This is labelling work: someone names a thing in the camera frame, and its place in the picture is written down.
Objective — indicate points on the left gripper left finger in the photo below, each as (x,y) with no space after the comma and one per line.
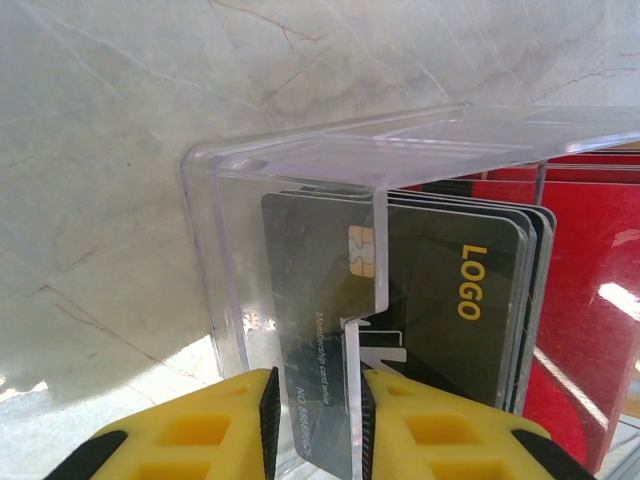
(190,440)

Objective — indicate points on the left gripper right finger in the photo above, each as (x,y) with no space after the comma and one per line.
(450,440)

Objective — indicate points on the stack of black cards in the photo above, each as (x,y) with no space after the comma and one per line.
(542,280)

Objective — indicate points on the clear acrylic card stand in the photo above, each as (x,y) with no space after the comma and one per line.
(235,225)

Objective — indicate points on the stack of red cards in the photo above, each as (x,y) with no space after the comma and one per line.
(590,250)

